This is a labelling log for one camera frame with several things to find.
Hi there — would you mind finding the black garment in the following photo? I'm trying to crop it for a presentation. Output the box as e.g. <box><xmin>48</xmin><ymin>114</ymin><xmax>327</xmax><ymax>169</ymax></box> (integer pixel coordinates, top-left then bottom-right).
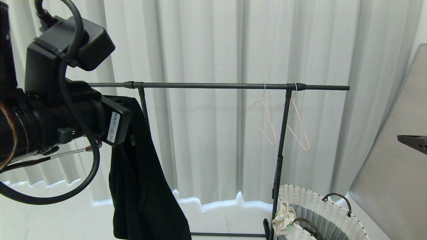
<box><xmin>108</xmin><ymin>97</ymin><xmax>192</xmax><ymax>240</ymax></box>

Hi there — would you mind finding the white laundry basket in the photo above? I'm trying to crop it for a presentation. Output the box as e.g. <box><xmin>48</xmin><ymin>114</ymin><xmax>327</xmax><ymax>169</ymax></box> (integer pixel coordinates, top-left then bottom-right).
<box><xmin>277</xmin><ymin>184</ymin><xmax>369</xmax><ymax>240</ymax></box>

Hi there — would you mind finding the cream printed garment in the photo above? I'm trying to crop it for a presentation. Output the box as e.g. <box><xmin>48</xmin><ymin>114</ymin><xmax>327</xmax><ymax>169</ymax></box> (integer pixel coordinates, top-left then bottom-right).
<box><xmin>272</xmin><ymin>202</ymin><xmax>296</xmax><ymax>235</ymax></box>

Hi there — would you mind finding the black clothes rack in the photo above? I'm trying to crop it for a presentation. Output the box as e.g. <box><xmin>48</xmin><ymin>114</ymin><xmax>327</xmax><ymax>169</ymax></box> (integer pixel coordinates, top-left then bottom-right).
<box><xmin>88</xmin><ymin>81</ymin><xmax>350</xmax><ymax>240</ymax></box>

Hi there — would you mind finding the black cable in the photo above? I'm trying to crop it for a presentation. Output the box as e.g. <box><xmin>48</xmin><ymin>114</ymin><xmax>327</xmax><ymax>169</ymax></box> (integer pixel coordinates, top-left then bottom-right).
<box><xmin>0</xmin><ymin>0</ymin><xmax>100</xmax><ymax>205</ymax></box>

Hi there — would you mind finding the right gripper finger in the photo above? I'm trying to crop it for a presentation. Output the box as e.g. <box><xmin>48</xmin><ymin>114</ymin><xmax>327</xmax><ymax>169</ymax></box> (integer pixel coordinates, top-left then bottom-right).
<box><xmin>397</xmin><ymin>134</ymin><xmax>427</xmax><ymax>154</ymax></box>

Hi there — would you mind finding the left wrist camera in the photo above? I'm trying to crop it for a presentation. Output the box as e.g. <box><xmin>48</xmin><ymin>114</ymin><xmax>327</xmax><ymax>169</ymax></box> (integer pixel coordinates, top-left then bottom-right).
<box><xmin>25</xmin><ymin>16</ymin><xmax>115</xmax><ymax>100</ymax></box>

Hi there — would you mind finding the pink clothes hanger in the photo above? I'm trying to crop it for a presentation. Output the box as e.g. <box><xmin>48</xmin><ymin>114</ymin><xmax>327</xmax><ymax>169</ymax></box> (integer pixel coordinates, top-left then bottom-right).
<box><xmin>276</xmin><ymin>84</ymin><xmax>310</xmax><ymax>152</ymax></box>
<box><xmin>249</xmin><ymin>84</ymin><xmax>277</xmax><ymax>146</ymax></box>

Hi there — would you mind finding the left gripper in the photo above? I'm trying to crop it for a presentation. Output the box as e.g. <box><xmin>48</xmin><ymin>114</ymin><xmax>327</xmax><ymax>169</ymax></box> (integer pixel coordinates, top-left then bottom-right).
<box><xmin>40</xmin><ymin>81</ymin><xmax>132</xmax><ymax>148</ymax></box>

